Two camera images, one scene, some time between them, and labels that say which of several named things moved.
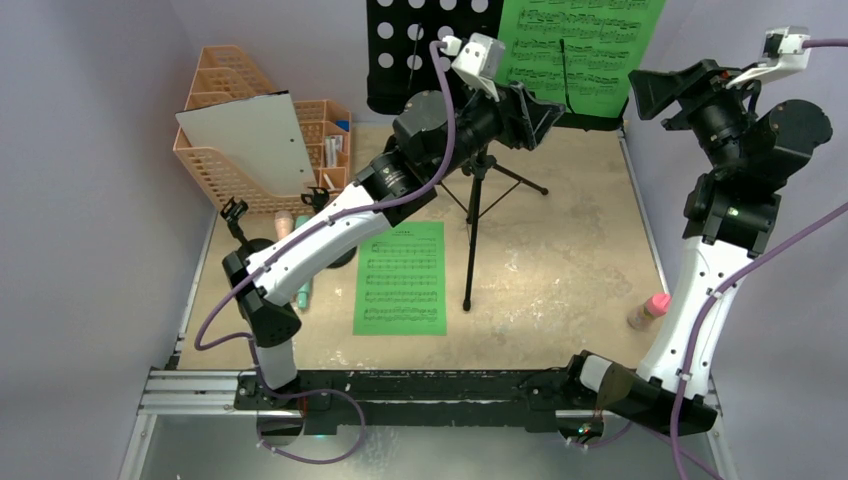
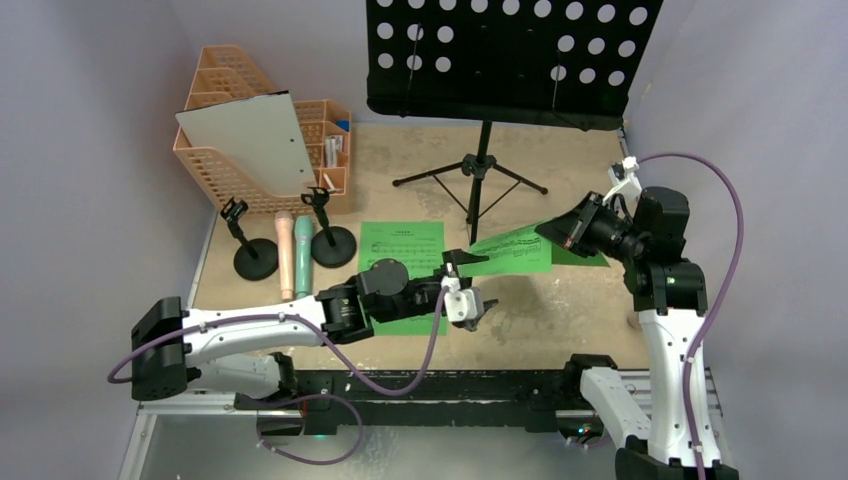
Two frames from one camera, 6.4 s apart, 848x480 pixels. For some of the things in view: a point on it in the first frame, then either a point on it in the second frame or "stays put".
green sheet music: x=585 y=55 → x=526 y=248
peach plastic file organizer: x=223 y=75 stays put
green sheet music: x=401 y=283 stays put
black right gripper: x=692 y=95 → x=584 y=223
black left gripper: x=534 y=116 → x=451 y=261
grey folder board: x=264 y=132 stays put
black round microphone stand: x=233 y=212 stays put
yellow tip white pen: x=328 y=181 stays put
